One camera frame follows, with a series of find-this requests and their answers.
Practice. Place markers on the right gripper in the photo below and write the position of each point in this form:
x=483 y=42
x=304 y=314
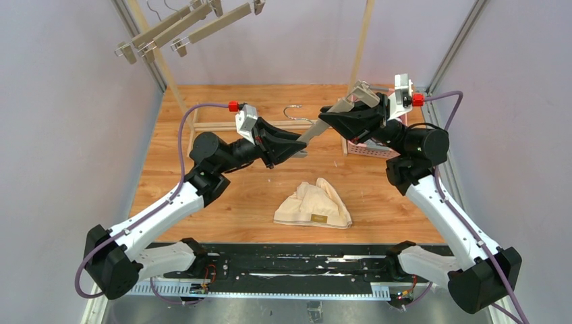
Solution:
x=382 y=119

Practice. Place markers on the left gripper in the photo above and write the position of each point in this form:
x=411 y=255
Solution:
x=262 y=146

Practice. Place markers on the cream underwear hanger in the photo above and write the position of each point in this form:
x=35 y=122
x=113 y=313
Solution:
x=361 y=91

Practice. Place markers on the cream underwear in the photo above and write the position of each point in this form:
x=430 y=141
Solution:
x=317 y=204

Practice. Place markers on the beige clip hanger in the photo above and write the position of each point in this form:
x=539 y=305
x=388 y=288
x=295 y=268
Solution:
x=166 y=30
x=128 y=51

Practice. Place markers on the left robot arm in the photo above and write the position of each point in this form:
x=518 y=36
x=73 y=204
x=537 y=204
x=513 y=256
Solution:
x=118 y=258

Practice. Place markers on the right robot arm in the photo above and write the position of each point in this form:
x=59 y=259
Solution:
x=479 y=272

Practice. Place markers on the empty beige clip hanger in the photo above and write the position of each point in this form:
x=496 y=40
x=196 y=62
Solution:
x=128 y=51

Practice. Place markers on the pink plastic basket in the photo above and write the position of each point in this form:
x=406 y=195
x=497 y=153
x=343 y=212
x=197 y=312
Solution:
x=371 y=148

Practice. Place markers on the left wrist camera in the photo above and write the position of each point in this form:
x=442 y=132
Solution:
x=245 y=120

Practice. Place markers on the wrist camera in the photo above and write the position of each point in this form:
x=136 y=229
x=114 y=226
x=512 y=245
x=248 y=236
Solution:
x=401 y=98
x=245 y=120

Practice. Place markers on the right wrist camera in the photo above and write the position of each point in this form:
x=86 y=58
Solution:
x=401 y=98

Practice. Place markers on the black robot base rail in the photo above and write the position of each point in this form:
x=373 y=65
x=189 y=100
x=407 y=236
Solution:
x=286 y=271

